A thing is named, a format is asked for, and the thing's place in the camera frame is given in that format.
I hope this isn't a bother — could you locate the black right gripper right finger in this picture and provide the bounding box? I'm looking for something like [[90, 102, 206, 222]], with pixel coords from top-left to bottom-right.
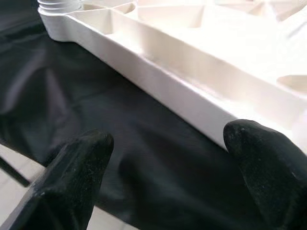
[[223, 118, 307, 230]]

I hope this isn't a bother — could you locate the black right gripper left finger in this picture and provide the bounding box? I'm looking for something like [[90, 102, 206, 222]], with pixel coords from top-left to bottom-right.
[[3, 129, 115, 230]]

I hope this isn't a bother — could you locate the white plastic children table top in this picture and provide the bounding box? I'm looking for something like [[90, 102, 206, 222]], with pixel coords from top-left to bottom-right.
[[37, 0, 307, 157]]

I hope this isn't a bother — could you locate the white plastic table leg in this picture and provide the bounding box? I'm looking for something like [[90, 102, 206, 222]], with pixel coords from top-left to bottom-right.
[[37, 0, 85, 13]]

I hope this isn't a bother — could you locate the black metal support rod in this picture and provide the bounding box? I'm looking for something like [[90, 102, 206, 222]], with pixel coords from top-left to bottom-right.
[[0, 153, 31, 188]]

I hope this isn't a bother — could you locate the black table cloth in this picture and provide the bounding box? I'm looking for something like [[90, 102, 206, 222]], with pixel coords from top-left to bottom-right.
[[0, 0, 307, 230]]

